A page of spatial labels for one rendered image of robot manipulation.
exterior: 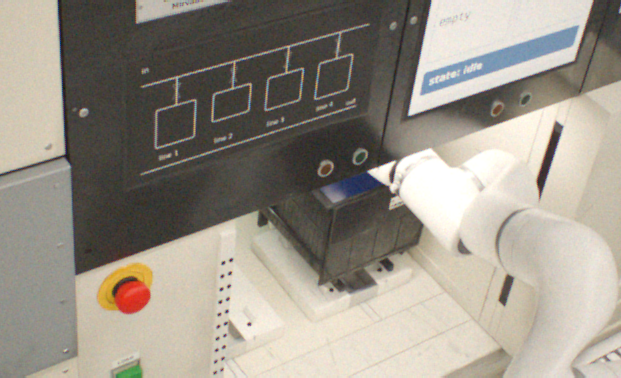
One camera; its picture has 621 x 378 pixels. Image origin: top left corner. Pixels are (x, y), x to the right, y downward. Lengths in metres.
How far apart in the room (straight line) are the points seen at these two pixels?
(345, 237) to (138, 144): 0.70
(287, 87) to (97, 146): 0.22
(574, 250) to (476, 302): 0.70
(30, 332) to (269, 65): 0.37
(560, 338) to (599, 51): 0.48
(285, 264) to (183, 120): 0.84
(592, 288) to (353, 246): 0.64
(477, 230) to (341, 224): 0.38
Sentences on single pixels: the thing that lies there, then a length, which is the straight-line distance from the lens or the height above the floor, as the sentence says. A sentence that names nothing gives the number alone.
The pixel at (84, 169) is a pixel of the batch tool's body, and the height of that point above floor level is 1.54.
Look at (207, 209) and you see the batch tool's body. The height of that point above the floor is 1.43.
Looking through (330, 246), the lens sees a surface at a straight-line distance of 1.71.
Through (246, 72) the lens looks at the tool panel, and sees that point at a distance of 1.09.
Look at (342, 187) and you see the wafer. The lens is 1.81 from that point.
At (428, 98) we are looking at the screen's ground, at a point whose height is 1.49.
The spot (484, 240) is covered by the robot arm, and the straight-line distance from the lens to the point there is 1.34.
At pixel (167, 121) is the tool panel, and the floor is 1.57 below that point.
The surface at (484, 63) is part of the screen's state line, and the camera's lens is 1.34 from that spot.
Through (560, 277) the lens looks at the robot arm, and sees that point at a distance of 1.20.
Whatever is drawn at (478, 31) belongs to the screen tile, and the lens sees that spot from 1.29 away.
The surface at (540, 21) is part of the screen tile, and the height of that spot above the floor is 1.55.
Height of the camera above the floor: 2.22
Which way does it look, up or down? 40 degrees down
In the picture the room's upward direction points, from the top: 8 degrees clockwise
